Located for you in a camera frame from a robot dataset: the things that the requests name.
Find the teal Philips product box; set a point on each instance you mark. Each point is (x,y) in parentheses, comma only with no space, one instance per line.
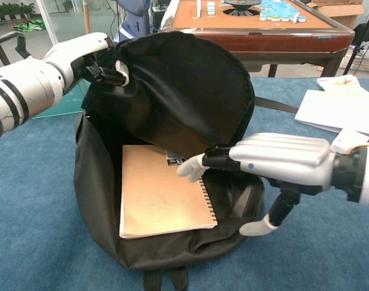
(69,103)

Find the white standing mahjong tile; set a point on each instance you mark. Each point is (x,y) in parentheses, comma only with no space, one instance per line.
(198,7)

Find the white papers stack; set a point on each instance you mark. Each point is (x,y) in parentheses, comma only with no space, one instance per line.
(324,112)

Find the blue table carpet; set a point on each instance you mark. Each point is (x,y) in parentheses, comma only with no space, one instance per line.
(35,197)

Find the row of potted plants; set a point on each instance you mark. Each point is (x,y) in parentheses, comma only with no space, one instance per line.
(11,9)

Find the white snack packet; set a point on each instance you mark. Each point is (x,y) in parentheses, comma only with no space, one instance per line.
(342,83)

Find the brown mahjong table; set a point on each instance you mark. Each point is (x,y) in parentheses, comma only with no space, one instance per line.
(278,39)

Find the blue purple robot base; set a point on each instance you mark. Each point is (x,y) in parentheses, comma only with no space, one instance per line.
(136,18)

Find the green cloth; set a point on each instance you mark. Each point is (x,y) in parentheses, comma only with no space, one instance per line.
(29,25)

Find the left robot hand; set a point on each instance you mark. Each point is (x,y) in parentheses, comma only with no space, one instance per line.
(75,51)

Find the dark slanted table leg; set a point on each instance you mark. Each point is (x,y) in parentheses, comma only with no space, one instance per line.
(1,54)

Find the black fabric backpack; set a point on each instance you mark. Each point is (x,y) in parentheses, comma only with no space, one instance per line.
(187,91)

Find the wooden pole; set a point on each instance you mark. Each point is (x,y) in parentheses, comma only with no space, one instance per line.
(86,15)

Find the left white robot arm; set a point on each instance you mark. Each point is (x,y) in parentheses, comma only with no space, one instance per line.
(26,91)

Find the small white box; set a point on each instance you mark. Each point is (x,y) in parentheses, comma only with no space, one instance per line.
(351,138)

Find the white plastic basket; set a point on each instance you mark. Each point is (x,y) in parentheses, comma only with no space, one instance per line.
(366,63)

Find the blue mahjong tile pile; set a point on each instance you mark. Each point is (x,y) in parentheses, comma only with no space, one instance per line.
(278,10)

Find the black tripod stand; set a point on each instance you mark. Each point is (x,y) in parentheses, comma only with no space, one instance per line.
(359,48)

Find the blue white mahjong tile pair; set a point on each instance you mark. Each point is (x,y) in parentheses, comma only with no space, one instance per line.
(211,8)

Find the open cardboard box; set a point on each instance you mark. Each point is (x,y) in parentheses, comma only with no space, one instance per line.
(339,13)

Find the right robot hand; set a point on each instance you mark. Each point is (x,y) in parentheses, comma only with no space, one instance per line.
(287,160)

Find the black mahjong table centre disc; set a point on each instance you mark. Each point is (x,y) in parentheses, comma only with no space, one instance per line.
(242,4)

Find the brown spiral notebook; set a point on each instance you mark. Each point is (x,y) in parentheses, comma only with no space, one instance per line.
(160,197)

